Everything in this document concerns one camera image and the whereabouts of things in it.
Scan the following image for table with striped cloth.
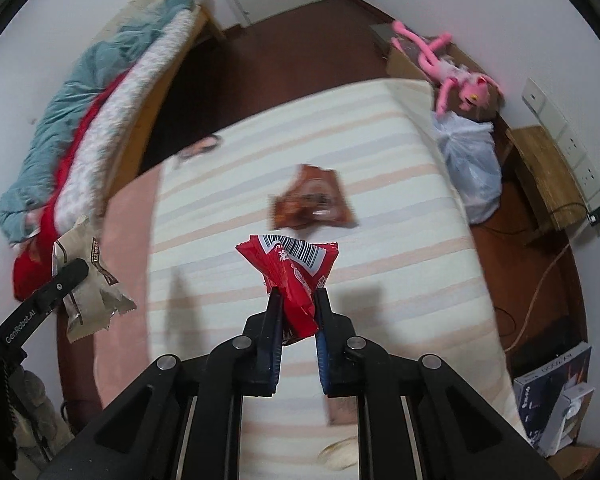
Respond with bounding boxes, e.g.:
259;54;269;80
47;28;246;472
147;79;526;480

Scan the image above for pink table cloth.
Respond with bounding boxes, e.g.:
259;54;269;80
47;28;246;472
92;167;167;411

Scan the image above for cardboard box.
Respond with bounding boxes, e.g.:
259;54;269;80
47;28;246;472
385;35;506;124

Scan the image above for brown snack wrapper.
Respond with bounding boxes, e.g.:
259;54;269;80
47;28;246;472
269;164;358;231

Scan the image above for grey plush toy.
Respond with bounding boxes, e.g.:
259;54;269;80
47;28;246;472
10;367;76;471

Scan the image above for white plastic bag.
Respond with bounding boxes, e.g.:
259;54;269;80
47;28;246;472
432;110;504;224

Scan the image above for brown card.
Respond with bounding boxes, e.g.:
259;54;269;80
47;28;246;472
325;395;361;426

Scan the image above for cream pillow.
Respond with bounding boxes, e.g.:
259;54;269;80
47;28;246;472
85;0;202;47

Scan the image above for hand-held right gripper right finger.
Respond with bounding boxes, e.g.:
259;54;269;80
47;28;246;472
314;287;561;480

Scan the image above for blue and black box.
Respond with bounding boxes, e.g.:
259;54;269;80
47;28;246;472
512;342;594;447

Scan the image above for black cable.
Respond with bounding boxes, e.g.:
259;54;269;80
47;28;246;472
544;203;592;222

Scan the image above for white wall sockets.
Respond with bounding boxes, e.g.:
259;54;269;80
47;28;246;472
522;77;600;237

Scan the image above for beige snack wrapper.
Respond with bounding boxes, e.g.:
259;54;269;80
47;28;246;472
52;215;137;345

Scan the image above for pink plush toy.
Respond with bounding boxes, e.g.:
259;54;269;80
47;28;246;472
391;20;506;113

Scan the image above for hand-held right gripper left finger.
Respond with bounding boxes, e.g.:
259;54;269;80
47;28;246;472
40;287;285;480

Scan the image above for tan cable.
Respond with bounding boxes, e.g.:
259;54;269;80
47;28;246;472
500;240;574;352

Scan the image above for wooden stool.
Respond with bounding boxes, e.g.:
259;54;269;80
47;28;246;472
505;125;599;234

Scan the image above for white box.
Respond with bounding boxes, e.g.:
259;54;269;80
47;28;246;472
537;382;597;457

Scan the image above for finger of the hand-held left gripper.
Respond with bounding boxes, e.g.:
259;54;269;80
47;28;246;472
27;258;90;322

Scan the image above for grey checkered bed sheet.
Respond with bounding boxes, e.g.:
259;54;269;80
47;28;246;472
55;7;202;234

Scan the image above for red snack wrapper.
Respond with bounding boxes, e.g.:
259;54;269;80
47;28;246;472
235;233;341;346

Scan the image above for teal quilt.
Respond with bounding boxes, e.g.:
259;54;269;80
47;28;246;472
0;0;201;247

